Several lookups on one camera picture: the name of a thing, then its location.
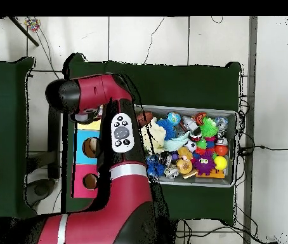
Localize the purple spiky monster toy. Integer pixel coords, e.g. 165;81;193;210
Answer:
192;151;216;177

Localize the dark green table cloth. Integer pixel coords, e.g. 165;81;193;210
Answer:
60;52;242;227
0;57;39;220

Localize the black rod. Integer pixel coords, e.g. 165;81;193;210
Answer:
7;16;41;48

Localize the black power cable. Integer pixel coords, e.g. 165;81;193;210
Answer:
237;144;288;157

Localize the large blue spiky ball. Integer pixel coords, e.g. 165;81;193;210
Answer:
156;118;176;141

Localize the crushed black red can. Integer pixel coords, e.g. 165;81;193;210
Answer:
158;151;173;167

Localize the thin black floor cable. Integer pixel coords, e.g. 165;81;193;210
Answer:
143;16;166;65

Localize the crushed silver can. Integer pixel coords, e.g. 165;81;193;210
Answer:
163;164;180;179

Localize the wire mesh bin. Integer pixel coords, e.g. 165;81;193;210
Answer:
133;104;239;189

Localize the cream fleece cloth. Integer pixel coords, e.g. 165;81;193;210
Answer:
141;117;167;156

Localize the brown football toy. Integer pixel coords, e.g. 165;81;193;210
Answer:
136;111;155;128

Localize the small multicoloured toy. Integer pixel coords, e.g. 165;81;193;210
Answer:
23;17;42;33

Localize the wooden box with three holes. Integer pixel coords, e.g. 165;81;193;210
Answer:
71;119;103;200

